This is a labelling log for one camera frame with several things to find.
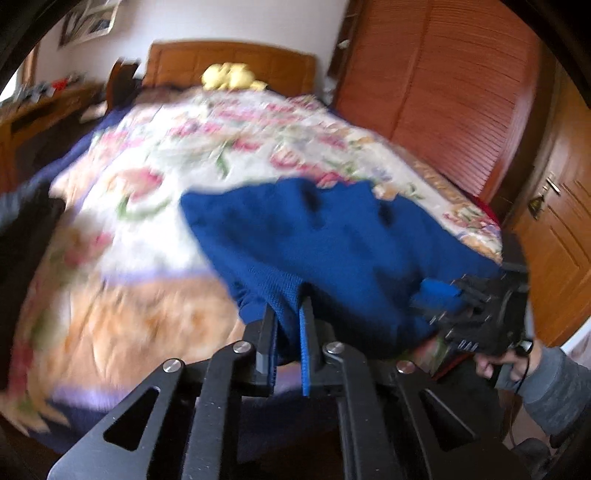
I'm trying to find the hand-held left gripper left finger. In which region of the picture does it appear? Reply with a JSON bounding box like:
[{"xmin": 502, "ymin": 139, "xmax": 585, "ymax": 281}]
[{"xmin": 46, "ymin": 305, "xmax": 278, "ymax": 480}]

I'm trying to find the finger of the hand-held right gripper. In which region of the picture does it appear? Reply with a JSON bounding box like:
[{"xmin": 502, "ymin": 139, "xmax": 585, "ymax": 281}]
[{"xmin": 410, "ymin": 272, "xmax": 504, "ymax": 319}]

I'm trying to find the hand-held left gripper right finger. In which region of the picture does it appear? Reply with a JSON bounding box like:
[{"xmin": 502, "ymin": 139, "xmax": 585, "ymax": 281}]
[{"xmin": 298, "ymin": 295, "xmax": 532, "ymax": 480}]

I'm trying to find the blue jacket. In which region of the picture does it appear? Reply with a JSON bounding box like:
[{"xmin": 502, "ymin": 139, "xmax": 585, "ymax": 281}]
[{"xmin": 180, "ymin": 178, "xmax": 504, "ymax": 365}]

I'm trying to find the person's right forearm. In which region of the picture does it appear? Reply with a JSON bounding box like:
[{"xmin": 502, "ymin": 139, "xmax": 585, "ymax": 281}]
[{"xmin": 517, "ymin": 346, "xmax": 591, "ymax": 437}]

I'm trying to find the person's right hand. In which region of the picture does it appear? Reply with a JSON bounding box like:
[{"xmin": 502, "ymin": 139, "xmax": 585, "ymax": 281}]
[{"xmin": 475, "ymin": 339, "xmax": 542, "ymax": 393}]

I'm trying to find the wooden door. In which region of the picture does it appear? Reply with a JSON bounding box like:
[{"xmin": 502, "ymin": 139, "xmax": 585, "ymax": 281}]
[{"xmin": 501, "ymin": 65, "xmax": 591, "ymax": 347}]

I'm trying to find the floral plush blanket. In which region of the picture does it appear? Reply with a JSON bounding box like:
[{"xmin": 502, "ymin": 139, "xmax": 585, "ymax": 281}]
[{"xmin": 9, "ymin": 88, "xmax": 504, "ymax": 435}]

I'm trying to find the wooden louvered wardrobe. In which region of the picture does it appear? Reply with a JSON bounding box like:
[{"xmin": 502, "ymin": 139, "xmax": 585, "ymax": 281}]
[{"xmin": 330, "ymin": 0, "xmax": 557, "ymax": 217}]

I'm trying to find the black cloth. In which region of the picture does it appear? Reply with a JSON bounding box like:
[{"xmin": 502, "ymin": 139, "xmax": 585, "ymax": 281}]
[{"xmin": 0, "ymin": 182, "xmax": 65, "ymax": 393}]

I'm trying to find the navy bed sheet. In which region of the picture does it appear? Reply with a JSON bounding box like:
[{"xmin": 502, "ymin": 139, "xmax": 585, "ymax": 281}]
[{"xmin": 44, "ymin": 111, "xmax": 333, "ymax": 457}]

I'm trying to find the yellow plush toy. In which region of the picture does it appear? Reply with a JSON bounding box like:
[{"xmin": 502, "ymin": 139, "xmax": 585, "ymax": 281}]
[{"xmin": 202, "ymin": 62, "xmax": 269, "ymax": 90}]

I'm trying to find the wooden headboard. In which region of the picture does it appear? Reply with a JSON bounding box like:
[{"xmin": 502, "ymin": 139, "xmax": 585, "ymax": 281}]
[{"xmin": 143, "ymin": 41, "xmax": 317, "ymax": 97}]

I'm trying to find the dark wooden chair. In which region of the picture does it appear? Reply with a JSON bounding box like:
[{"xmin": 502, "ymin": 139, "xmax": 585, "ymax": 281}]
[{"xmin": 106, "ymin": 60, "xmax": 141, "ymax": 109}]

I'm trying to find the wooden desk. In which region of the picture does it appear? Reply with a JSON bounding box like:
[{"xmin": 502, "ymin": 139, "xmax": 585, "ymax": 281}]
[{"xmin": 0, "ymin": 83, "xmax": 105, "ymax": 195}]

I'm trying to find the black cable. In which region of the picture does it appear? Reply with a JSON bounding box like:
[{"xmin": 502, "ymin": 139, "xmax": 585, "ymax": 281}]
[{"xmin": 505, "ymin": 342, "xmax": 533, "ymax": 448}]

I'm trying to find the framed wall picture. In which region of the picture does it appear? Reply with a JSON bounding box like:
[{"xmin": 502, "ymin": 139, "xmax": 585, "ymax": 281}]
[{"xmin": 58, "ymin": 0, "xmax": 123, "ymax": 47}]

